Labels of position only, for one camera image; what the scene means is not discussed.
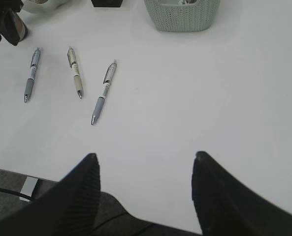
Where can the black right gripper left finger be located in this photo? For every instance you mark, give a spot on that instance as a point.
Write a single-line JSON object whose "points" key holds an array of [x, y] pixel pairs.
{"points": [[67, 209]]}

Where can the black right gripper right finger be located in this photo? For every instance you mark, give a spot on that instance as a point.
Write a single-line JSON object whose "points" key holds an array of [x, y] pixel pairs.
{"points": [[226, 207]]}

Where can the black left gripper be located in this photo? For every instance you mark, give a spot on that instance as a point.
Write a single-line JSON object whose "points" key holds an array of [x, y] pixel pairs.
{"points": [[8, 8]]}

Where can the brown coffee bottle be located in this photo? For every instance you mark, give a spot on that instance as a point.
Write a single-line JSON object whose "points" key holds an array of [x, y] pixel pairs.
{"points": [[20, 26]]}

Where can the large paper ball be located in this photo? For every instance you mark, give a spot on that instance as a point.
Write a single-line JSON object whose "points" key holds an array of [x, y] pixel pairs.
{"points": [[186, 2]]}

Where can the blue clip pen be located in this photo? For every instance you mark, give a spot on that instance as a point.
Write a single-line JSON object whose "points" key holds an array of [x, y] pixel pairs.
{"points": [[31, 78]]}

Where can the green wavy glass plate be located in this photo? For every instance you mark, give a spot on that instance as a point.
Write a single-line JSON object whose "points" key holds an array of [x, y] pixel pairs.
{"points": [[41, 6]]}

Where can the yellow clip pen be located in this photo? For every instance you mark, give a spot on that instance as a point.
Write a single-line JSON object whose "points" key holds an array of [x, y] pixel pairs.
{"points": [[75, 71]]}

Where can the black mesh pen holder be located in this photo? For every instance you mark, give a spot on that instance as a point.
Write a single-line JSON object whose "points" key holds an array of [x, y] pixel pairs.
{"points": [[107, 3]]}

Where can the black clip pen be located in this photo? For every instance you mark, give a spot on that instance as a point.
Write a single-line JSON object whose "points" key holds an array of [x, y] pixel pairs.
{"points": [[105, 88]]}

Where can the green plastic basket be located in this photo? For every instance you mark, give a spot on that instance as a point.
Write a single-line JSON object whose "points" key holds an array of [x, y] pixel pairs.
{"points": [[174, 16]]}

